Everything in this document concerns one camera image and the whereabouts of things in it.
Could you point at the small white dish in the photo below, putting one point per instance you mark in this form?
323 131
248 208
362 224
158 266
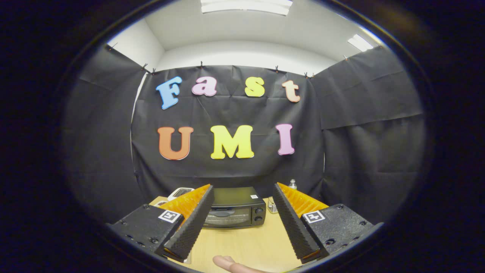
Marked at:
161 203

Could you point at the black toaster oven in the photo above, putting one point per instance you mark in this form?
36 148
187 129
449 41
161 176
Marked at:
235 208

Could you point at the small glass jar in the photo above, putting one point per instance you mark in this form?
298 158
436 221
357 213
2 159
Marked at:
272 206

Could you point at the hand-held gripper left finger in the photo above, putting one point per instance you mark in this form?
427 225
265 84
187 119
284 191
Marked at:
191 227

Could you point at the small ceiling light panel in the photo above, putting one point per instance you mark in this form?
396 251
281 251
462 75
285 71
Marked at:
360 43

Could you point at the white pop-up toaster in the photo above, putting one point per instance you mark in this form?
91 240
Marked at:
180 192

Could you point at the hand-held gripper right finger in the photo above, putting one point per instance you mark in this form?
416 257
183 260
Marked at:
293 227

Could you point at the green label plastic bottle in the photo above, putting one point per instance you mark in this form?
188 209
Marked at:
293 185

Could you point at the long ceiling light panel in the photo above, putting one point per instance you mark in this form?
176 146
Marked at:
246 6

